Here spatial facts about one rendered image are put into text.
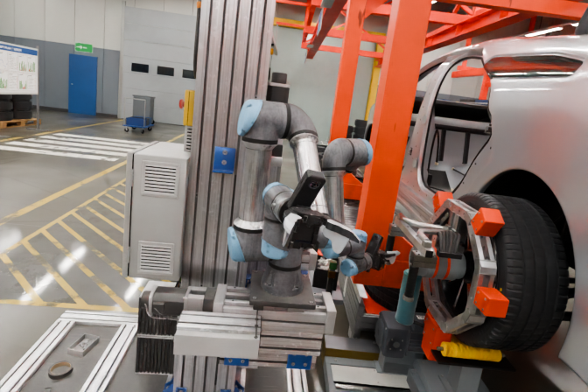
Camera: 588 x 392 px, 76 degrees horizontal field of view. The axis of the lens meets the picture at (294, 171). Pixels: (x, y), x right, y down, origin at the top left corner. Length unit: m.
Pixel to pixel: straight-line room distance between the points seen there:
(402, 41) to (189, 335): 1.59
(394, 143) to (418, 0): 0.70
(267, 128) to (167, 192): 0.46
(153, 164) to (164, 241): 0.28
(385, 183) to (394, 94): 0.46
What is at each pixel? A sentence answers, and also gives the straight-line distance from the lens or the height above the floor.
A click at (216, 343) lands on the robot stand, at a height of 0.71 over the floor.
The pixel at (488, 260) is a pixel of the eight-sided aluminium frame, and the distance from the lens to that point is 1.62.
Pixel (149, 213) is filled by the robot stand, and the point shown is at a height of 1.02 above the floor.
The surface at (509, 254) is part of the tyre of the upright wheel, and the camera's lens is 1.62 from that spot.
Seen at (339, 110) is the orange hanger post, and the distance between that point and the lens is 3.90.
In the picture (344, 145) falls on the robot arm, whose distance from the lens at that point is 1.53.
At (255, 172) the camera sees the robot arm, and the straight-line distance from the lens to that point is 1.20.
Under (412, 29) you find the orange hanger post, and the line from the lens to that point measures 2.05.
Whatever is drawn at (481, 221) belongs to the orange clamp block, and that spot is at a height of 1.12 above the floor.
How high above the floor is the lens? 1.48
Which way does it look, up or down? 11 degrees down
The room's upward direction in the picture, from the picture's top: 7 degrees clockwise
